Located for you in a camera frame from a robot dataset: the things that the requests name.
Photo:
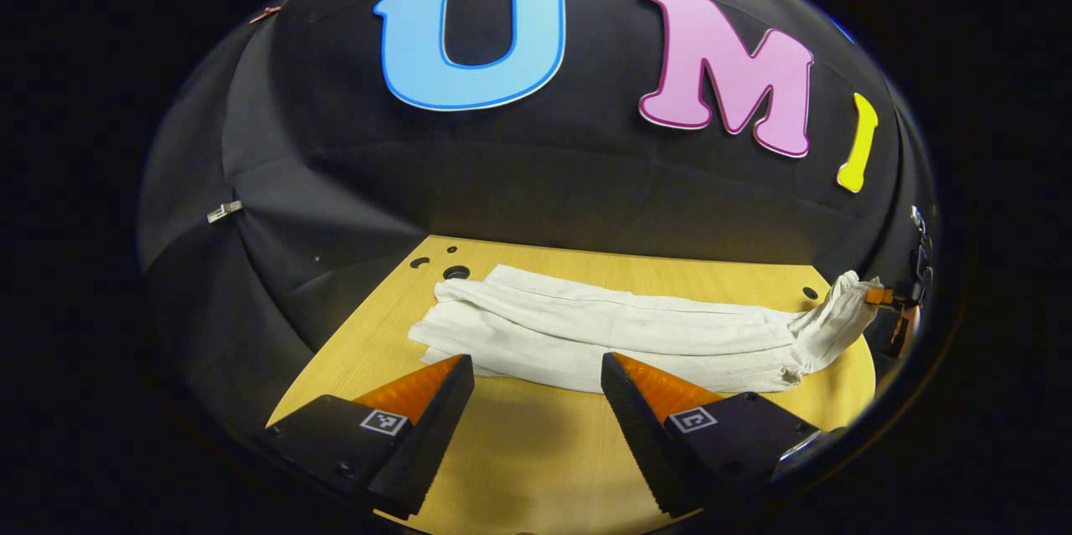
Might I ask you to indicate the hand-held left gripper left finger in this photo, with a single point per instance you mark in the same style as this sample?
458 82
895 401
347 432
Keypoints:
440 434

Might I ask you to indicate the black backdrop cloth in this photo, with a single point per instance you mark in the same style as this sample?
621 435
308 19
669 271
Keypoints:
544 183

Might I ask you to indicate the copper cloth clip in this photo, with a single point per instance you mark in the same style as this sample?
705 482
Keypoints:
265 13

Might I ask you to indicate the white cloth clip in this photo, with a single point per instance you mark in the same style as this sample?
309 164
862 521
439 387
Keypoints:
224 211

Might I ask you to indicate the white jeans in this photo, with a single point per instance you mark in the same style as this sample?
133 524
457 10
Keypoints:
586 326

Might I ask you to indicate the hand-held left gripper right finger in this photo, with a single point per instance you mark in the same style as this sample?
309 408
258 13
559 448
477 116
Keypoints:
632 426

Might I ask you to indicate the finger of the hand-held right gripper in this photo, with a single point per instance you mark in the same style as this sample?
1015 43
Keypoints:
879 296

